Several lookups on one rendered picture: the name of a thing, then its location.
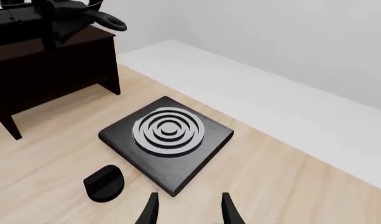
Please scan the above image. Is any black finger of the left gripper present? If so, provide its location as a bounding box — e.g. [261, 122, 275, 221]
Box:
[42, 14, 95, 54]

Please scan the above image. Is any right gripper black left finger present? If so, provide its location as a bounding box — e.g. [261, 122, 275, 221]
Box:
[134, 192, 160, 224]

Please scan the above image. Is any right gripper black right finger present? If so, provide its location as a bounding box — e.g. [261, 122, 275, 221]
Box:
[221, 192, 247, 224]

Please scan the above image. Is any dark wooden cabinet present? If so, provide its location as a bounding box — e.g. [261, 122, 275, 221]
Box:
[0, 24, 122, 141]

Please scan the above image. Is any small rounded plate on stalk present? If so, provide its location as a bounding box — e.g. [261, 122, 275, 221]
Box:
[83, 9, 128, 32]

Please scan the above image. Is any round black stove knob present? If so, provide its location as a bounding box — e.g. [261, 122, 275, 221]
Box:
[83, 164, 126, 202]

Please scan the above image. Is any flat black stove plate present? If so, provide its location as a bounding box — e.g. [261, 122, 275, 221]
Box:
[98, 95, 236, 198]

